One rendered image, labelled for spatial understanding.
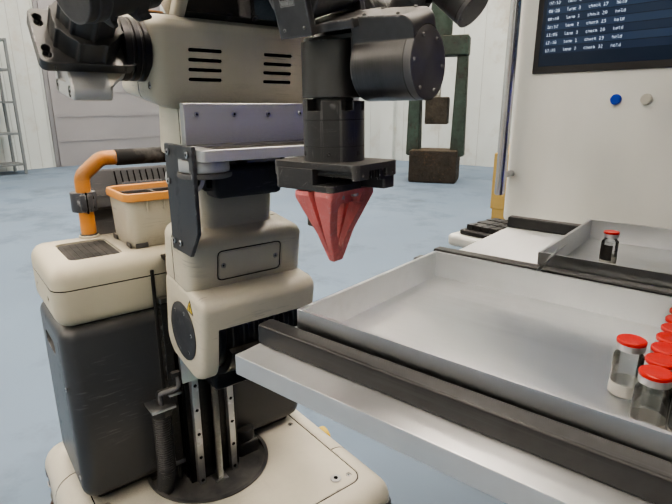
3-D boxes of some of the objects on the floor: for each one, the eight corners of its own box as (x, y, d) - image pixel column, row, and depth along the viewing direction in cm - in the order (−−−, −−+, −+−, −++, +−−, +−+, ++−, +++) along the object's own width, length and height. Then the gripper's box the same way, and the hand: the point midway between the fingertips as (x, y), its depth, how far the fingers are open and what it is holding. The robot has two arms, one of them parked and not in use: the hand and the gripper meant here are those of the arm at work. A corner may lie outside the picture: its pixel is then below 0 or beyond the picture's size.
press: (451, 185, 728) (463, -21, 655) (397, 180, 777) (403, -12, 704) (469, 180, 782) (483, -11, 709) (418, 176, 831) (426, -4, 758)
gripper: (400, 97, 47) (397, 261, 51) (317, 100, 53) (320, 245, 57) (354, 97, 41) (355, 278, 46) (268, 99, 48) (276, 259, 52)
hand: (336, 252), depth 51 cm, fingers closed
